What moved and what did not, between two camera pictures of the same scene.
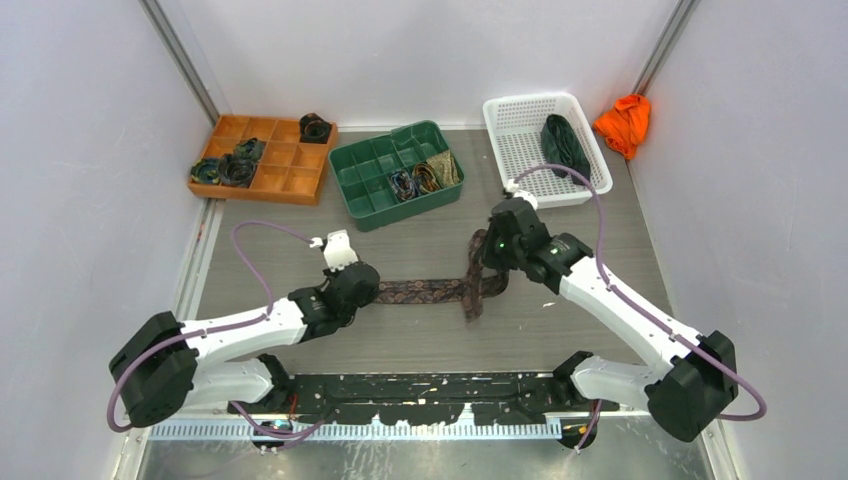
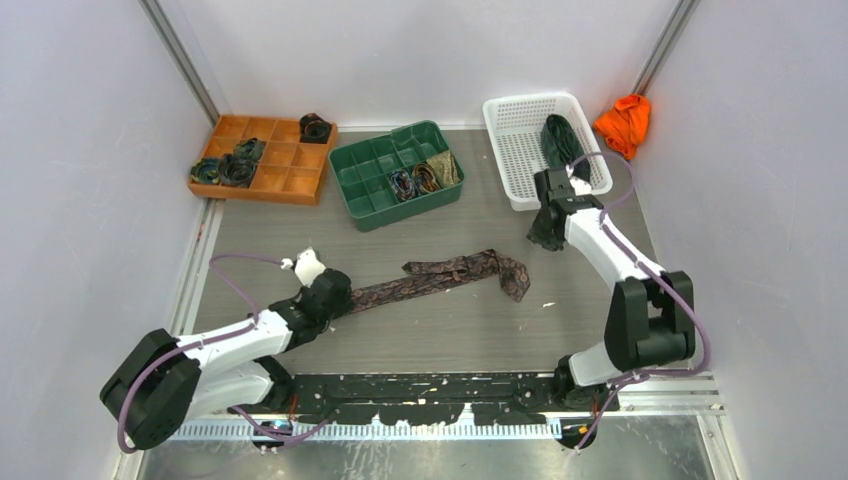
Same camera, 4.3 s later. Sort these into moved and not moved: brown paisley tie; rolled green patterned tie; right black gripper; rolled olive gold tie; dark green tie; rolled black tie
Moved: right black gripper; brown paisley tie
Not moved: dark green tie; rolled olive gold tie; rolled black tie; rolled green patterned tie
